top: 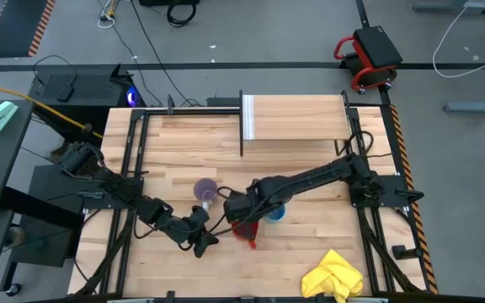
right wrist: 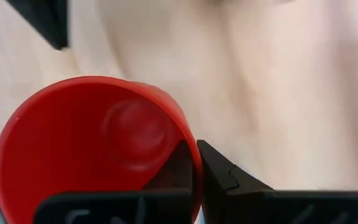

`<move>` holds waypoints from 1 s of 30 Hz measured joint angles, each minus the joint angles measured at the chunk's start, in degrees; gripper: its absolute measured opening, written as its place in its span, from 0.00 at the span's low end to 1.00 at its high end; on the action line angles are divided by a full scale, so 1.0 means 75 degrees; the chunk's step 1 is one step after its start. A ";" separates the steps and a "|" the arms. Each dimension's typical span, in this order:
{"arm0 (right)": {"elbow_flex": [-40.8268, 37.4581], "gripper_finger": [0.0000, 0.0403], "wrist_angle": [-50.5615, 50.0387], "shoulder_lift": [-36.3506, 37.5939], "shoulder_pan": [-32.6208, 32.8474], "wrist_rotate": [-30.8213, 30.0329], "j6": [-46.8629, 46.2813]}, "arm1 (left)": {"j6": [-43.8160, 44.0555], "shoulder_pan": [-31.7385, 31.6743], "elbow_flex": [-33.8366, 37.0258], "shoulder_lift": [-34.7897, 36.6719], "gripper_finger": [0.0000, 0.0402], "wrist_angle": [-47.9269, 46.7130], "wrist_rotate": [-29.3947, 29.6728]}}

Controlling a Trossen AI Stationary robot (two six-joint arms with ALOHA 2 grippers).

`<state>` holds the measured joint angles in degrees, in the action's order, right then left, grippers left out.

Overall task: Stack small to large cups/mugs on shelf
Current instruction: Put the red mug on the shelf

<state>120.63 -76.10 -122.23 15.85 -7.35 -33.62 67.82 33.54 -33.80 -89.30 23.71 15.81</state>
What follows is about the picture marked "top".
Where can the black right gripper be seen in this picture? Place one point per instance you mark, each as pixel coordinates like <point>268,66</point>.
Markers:
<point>242,206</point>

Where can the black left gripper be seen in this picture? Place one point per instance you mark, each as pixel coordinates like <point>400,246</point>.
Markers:
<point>204,242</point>

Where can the red plastic cup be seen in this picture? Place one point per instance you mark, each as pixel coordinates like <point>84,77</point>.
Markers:
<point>246,237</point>

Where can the blue plastic cup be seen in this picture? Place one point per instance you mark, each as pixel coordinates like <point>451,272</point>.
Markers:
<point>277,214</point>

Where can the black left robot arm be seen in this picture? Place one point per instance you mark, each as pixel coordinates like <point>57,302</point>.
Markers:
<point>120,187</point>

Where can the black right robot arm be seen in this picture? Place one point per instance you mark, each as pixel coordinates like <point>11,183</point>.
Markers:
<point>318,174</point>

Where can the yellow cloth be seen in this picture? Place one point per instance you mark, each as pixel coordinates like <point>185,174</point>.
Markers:
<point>333,275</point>

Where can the black clamp knob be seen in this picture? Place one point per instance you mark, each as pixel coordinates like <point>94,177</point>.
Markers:
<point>402,252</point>

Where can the orange black hazard tape strip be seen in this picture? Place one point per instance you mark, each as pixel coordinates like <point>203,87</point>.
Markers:
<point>411,198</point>

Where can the black computer tower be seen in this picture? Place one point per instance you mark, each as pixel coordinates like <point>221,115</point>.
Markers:
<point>82,90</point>

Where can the red and black rolling stool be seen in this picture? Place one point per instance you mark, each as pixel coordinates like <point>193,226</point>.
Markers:
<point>371,54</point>

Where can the mint green stapler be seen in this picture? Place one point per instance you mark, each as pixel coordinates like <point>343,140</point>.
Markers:
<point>0,116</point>

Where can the grey table foot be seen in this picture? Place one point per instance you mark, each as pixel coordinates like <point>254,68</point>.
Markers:
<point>453,5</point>
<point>478,107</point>

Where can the black mat with hazard stripes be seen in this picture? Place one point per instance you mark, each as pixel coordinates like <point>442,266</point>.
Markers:
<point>15,27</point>

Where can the black metal table frame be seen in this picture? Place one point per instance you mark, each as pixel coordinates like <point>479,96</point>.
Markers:
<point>135,143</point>

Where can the wooden shelf with black frame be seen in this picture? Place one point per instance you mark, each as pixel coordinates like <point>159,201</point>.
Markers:
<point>297,118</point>

